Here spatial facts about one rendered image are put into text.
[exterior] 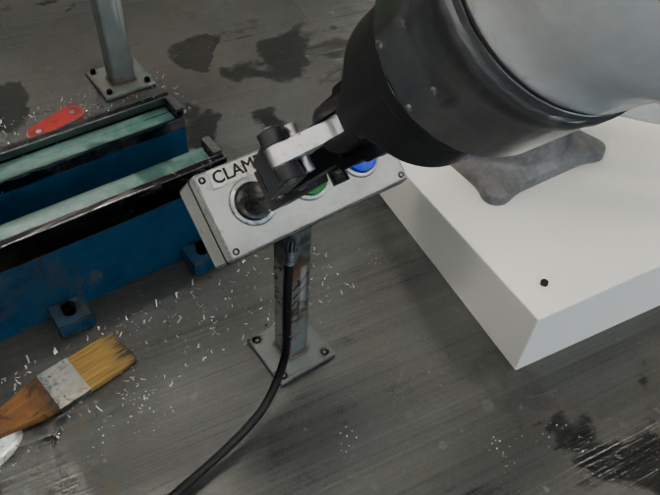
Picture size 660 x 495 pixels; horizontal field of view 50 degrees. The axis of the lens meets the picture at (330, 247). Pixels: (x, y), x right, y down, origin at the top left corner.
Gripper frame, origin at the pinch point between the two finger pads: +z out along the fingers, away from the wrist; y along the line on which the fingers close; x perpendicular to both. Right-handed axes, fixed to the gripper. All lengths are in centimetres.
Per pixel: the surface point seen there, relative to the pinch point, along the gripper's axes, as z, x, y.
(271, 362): 29.3, 14.8, -2.1
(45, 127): 58, -24, 4
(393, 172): 8.0, 2.5, -12.3
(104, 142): 38.1, -14.8, 1.7
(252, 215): 7.3, 1.0, 0.7
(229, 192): 8.0, -1.3, 1.4
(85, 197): 33.7, -9.1, 6.9
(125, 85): 62, -27, -10
